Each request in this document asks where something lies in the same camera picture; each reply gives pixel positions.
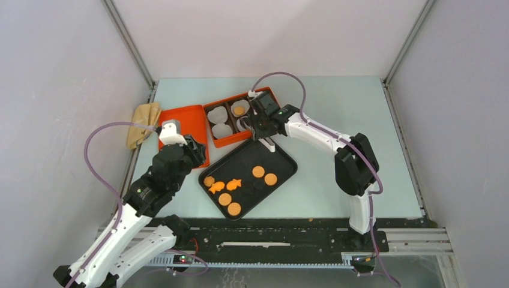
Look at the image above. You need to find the round orange biscuit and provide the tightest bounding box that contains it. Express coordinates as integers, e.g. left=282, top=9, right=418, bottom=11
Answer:
left=264, top=173, right=278, bottom=186
left=251, top=166, right=265, bottom=178
left=233, top=106, right=245, bottom=116
left=227, top=202, right=242, bottom=217
left=218, top=193, right=232, bottom=206

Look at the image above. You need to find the orange cookie box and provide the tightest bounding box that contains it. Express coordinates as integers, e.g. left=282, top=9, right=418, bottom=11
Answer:
left=203, top=87, right=281, bottom=148

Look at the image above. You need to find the orange box lid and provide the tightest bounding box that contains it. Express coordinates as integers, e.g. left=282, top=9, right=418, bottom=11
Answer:
left=158, top=105, right=210, bottom=168

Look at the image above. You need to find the black baking tray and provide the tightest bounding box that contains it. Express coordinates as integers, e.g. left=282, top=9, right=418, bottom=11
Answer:
left=198, top=140, right=298, bottom=221

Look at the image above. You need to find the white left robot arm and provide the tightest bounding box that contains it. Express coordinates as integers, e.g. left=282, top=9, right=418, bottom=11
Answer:
left=53, top=135, right=206, bottom=287

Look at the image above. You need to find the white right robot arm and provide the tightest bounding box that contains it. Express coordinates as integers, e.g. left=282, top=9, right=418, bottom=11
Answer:
left=241, top=91, right=383, bottom=251

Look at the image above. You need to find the white paper cupcake liner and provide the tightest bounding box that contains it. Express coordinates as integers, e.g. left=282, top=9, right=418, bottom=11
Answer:
left=207, top=106, right=229, bottom=125
left=230, top=100, right=250, bottom=118
left=211, top=123, right=233, bottom=139
left=236, top=117, right=251, bottom=132

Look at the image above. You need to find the orange swirl cookie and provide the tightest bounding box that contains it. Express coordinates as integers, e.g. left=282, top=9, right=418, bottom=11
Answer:
left=203, top=176, right=215, bottom=187

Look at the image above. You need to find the orange fish cookie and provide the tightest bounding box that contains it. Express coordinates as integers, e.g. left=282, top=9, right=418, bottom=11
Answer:
left=208, top=181, right=226, bottom=194
left=226, top=179, right=242, bottom=191

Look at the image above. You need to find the beige crumpled cloth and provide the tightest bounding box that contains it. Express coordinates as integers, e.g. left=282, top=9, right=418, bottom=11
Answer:
left=126, top=102, right=162, bottom=149

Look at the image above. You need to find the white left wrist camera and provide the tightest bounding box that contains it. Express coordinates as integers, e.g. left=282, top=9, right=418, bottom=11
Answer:
left=158, top=119, right=187, bottom=145

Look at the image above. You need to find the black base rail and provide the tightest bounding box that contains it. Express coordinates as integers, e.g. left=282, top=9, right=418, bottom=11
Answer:
left=176, top=217, right=453, bottom=272

